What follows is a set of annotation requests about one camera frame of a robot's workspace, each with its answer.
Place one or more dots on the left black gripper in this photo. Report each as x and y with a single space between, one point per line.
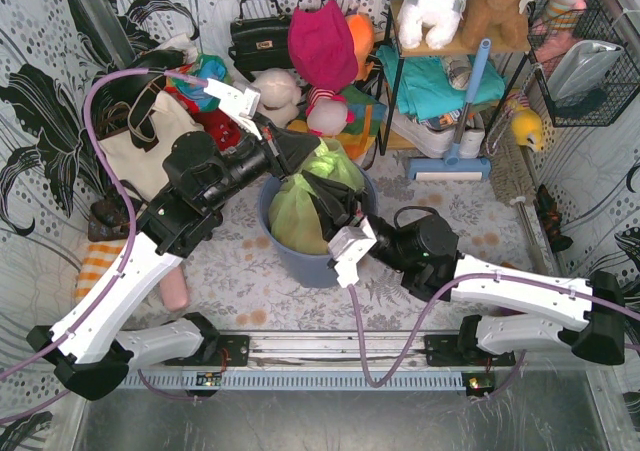
275 149

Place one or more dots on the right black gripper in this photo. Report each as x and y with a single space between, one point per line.
391 242

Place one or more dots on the green plastic trash bag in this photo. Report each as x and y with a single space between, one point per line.
293 219

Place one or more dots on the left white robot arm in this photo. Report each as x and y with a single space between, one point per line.
90 351

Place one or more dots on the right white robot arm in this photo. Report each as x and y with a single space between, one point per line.
585 316

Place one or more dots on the blue plastic trash bin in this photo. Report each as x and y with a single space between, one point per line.
311 271

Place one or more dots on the magenta hanging cloth bag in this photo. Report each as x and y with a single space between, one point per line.
321 47

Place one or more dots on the colourful rainbow bag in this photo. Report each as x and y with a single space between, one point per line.
192 96

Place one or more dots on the pink and white plush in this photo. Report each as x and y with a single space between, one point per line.
327 114

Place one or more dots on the large white sheep plush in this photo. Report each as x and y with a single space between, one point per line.
279 96

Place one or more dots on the red folded cloth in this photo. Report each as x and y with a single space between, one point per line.
221 127

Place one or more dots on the rainbow striped folded cloth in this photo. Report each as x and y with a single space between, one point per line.
358 137

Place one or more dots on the black metal shelf rack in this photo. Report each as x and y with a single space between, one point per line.
391 82

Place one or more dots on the white shoe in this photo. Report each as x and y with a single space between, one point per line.
434 144

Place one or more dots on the black leather handbag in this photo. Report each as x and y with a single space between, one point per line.
260 44

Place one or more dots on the teal folded cloth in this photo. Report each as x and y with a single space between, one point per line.
424 91

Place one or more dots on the orange plush toy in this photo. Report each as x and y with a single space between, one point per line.
362 32

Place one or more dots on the black round hat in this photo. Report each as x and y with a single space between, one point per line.
158 60

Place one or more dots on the pink eyeglass case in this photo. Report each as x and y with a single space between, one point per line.
173 290

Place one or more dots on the yellow duck plush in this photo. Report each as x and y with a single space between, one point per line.
525 124

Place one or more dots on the white dog plush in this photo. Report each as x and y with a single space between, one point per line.
433 22

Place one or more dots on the dark butterfly toy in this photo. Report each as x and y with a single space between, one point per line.
550 219

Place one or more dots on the orange checkered towel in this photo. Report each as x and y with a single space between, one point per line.
99 257

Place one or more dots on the brown teddy bear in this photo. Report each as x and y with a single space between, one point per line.
504 15

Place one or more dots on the silver foil pouch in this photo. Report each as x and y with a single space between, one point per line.
582 68

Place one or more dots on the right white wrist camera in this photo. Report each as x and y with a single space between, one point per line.
349 245

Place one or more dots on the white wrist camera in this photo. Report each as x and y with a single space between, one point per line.
349 245
239 105

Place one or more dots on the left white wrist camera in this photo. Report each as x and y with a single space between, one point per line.
239 105

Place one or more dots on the blue handled floor mop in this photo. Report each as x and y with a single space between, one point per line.
452 166

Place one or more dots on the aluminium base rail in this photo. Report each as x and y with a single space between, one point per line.
324 361

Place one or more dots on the black wire basket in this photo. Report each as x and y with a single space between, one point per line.
602 105

